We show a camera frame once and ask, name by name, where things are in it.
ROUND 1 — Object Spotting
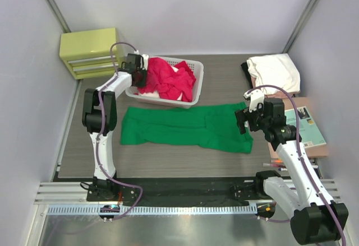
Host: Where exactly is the white plastic laundry basket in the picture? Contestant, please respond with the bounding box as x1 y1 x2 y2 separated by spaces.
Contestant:
125 56 204 109

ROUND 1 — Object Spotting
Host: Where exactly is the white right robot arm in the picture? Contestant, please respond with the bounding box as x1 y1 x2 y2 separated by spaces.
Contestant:
234 98 348 245

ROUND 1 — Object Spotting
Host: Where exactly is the green t shirt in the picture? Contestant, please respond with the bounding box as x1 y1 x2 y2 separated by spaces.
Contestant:
120 102 254 154

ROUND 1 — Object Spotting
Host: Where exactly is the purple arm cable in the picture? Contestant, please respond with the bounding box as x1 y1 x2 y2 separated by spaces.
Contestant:
245 85 347 246
95 42 144 220

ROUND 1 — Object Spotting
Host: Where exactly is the yellow green drawer cabinet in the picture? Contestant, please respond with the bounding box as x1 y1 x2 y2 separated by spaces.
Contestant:
59 27 125 80

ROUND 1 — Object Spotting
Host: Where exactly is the red t shirt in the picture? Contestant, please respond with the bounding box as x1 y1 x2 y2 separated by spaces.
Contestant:
138 57 196 103

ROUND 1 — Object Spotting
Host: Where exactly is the pink desk mat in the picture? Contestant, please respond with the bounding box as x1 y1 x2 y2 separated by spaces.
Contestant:
268 97 328 160

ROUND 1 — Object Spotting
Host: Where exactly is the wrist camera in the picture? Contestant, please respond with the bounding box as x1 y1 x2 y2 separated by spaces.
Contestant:
134 50 149 70
243 89 265 113

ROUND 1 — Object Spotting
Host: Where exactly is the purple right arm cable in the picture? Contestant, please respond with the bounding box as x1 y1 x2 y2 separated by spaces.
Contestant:
245 85 347 246

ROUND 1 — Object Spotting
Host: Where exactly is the blue marker pen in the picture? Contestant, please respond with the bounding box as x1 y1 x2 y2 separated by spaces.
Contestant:
263 163 283 168

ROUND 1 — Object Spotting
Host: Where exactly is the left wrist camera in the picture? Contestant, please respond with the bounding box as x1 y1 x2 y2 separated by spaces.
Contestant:
134 50 149 70

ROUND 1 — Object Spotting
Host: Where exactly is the pink folded t shirt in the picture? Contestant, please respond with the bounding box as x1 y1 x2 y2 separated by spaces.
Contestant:
251 76 300 100

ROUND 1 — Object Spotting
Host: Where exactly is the white folded t shirt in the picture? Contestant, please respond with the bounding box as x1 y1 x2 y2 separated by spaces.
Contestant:
246 53 301 94

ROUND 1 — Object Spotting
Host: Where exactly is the black folded t shirt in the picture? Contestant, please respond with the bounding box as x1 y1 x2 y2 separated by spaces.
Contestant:
241 62 253 89

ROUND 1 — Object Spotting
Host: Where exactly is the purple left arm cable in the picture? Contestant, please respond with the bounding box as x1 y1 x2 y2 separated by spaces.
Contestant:
95 42 144 220

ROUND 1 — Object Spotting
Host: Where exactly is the aluminium slotted rail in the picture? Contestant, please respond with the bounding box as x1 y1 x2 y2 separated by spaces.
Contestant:
47 203 257 216

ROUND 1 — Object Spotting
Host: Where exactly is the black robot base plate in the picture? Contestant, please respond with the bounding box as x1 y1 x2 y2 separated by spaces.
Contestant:
80 177 270 207

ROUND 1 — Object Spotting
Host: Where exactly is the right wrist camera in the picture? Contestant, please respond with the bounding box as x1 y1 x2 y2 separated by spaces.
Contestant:
243 89 265 113

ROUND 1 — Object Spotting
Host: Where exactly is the teal paperback book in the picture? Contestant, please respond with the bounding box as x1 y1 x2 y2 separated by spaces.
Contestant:
297 106 326 148

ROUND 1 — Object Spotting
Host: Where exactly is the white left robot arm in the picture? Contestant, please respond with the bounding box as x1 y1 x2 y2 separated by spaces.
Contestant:
81 52 149 201

